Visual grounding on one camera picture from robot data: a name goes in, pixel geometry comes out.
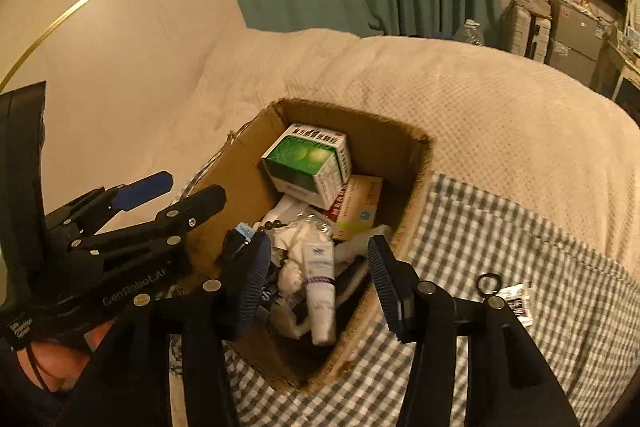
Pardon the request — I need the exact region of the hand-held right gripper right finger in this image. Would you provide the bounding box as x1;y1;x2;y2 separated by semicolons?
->
367;234;581;427

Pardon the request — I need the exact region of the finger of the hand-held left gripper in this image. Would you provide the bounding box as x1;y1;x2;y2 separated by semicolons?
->
150;185;227;238
107;173;175;214

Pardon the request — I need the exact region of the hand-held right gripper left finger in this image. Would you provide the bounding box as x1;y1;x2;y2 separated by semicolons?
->
60;234;273;427

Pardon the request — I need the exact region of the brown cardboard box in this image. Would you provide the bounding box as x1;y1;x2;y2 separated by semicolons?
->
170;98;433;395

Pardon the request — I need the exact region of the white cream tube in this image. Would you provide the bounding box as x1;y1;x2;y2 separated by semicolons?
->
301;241;337;347

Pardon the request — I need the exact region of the black bead bracelet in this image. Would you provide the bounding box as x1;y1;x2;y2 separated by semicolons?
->
259;218;293;270

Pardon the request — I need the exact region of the red and white medicine box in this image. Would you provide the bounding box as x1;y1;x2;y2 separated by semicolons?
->
322;174;385;242

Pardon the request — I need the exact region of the green and white medicine box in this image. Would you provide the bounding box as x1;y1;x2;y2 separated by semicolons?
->
261;123;352;210

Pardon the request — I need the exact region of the person's left forearm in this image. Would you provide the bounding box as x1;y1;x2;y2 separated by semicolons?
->
0;324;106;427

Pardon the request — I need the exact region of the green checked cloth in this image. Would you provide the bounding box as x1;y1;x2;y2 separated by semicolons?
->
165;174;640;427

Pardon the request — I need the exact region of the small printed sachet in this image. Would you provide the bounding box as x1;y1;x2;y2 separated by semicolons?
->
500;284;535;327

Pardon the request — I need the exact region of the clear water bottle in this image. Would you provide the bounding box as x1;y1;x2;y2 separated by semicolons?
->
452;19;486;46

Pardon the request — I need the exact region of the white suitcase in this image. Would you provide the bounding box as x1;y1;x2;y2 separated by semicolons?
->
501;2;551;58

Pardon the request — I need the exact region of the grey small fridge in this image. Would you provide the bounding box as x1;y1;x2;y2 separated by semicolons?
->
545;0;608;75

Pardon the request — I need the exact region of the wooden desk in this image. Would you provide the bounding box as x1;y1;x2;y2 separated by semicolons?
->
607;42;640;108

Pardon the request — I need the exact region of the black ring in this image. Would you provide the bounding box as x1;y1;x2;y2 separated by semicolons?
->
476;273;501;298

